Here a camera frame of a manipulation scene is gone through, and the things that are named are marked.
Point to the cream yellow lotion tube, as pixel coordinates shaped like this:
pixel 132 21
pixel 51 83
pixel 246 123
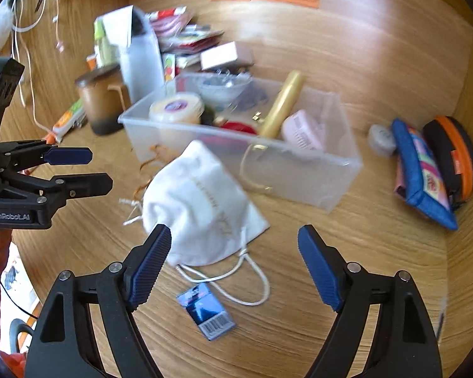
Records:
pixel 282 104

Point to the person's left hand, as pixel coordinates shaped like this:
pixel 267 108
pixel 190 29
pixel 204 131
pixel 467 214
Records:
pixel 0 250

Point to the red plastic item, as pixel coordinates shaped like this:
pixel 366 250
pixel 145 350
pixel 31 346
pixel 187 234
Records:
pixel 238 126

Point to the person's left forearm orange sleeve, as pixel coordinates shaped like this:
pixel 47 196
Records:
pixel 0 311

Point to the brown ceramic mug with lid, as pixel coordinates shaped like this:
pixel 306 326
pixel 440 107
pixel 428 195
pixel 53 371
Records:
pixel 100 100

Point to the white bowl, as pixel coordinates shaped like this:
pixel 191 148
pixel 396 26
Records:
pixel 222 86

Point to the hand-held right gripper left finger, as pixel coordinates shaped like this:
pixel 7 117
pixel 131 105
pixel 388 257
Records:
pixel 149 264

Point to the black orange round case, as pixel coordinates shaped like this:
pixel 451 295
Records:
pixel 453 161

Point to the pink round compact device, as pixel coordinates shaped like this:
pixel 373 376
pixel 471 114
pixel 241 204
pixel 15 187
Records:
pixel 302 130

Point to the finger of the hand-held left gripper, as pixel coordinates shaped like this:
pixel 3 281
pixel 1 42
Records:
pixel 82 185
pixel 71 156

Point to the clear plastic storage box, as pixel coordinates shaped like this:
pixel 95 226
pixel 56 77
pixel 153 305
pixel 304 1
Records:
pixel 240 153

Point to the translucent tub with purple label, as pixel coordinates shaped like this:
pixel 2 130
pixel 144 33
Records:
pixel 176 113

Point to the blue zip pouch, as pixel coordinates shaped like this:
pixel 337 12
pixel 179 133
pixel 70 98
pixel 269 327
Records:
pixel 421 177

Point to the wooden desktop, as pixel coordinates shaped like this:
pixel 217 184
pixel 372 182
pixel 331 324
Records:
pixel 339 224

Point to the white cardboard box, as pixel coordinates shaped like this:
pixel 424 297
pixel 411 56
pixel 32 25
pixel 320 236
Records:
pixel 225 56

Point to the white tape roll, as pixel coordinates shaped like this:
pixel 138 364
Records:
pixel 381 138

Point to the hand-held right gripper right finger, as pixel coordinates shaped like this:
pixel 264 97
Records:
pixel 321 264

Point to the pile of red packets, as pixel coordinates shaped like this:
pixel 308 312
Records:
pixel 183 29

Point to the small blue packet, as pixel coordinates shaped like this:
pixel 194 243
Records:
pixel 205 312

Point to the fruit sticker sheet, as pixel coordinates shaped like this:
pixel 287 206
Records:
pixel 168 67

